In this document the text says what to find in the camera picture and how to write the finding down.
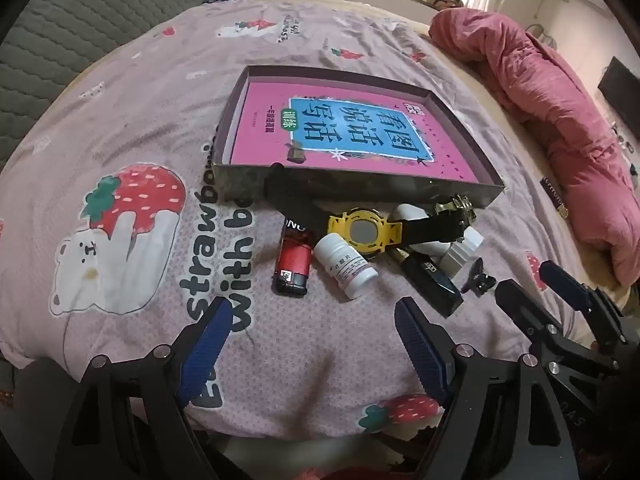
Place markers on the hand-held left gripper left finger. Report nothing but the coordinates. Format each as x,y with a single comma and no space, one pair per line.
210,345

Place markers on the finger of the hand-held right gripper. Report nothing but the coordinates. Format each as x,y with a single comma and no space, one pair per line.
562,280
520,305

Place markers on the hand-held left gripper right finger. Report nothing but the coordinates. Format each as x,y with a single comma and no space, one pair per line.
420,350

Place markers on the black hair clip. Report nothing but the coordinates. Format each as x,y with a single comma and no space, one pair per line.
477,280

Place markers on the black tube with gold trim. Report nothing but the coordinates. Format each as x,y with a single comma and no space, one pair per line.
432,282

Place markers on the small white bottle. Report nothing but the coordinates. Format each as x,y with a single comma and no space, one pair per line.
462,255

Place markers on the white pill bottle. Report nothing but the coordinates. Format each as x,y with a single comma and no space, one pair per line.
347,267

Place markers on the red lighter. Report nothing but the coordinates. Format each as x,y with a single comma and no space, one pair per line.
292,265

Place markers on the white earbuds case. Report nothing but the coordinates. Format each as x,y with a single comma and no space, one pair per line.
409,211

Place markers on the shallow cardboard box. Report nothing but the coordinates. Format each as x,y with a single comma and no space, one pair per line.
240,187

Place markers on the small dark card packet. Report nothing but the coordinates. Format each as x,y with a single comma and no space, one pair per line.
556,201

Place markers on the pink quilt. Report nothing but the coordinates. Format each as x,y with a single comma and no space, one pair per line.
550,110

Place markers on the black television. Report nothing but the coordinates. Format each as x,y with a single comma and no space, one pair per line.
622,92

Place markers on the pink and blue book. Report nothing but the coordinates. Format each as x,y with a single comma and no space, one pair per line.
265,130

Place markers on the brown patterned cushion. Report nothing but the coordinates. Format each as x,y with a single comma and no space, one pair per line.
442,0

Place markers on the grey quilted headboard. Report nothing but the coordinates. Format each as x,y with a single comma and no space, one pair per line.
75,25

